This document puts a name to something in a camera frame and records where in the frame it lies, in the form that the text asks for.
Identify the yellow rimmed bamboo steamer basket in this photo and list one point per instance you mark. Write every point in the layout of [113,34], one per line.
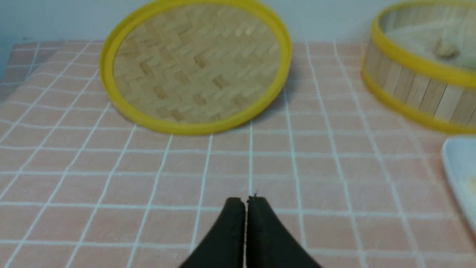
[401,70]

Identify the steamed dumpling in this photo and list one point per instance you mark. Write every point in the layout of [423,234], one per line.
[446,49]

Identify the pink checkered tablecloth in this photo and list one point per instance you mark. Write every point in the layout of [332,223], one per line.
[82,187]

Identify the white square plate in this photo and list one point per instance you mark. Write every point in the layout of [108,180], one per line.
[458,155]

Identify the yellow rimmed bamboo steamer lid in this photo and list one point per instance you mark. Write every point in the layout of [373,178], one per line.
[195,67]

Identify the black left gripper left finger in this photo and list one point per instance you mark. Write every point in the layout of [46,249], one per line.
[223,245]

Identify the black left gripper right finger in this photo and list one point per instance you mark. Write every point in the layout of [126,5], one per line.
[269,244]

